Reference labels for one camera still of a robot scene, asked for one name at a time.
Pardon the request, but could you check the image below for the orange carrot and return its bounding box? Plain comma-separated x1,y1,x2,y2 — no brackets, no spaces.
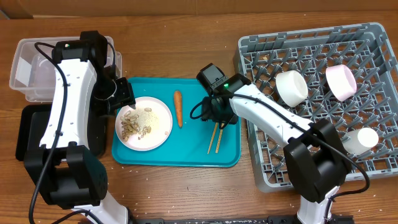
174,90,183,128

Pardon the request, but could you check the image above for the white bowl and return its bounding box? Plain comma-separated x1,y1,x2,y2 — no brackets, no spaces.
275,70,308,107

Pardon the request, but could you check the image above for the pile of white rice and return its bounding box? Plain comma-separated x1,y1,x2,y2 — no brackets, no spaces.
134,108,159,130

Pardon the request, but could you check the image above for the black plastic bin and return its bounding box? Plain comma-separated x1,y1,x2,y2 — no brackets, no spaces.
15,104,107,161

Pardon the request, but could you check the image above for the pile of peanut shells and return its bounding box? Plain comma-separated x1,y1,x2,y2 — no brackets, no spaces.
120,110,152,142

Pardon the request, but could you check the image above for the teal plastic tray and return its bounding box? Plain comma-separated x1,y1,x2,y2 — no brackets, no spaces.
112,77,241,167

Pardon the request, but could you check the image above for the clear plastic storage bin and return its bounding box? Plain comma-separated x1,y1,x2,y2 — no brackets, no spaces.
9,36,123,108

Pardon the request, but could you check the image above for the pink plate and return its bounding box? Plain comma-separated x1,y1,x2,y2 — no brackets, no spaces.
115,96,173,151

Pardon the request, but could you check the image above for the wooden chopstick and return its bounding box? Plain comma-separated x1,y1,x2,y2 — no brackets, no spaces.
207,123,218,154
215,129,223,154

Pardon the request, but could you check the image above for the grey dishwasher rack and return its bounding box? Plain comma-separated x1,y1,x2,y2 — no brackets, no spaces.
233,22,397,179

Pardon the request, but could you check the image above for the white paper cup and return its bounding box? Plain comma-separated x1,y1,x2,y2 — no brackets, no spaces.
343,128,379,155

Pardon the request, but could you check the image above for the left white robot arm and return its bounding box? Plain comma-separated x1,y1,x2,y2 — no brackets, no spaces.
24,30,136,223

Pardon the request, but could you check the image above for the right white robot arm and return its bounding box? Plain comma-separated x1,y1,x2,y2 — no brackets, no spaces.
197,63,351,223

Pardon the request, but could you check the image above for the pink bowl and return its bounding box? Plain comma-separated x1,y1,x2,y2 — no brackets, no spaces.
325,65,357,101

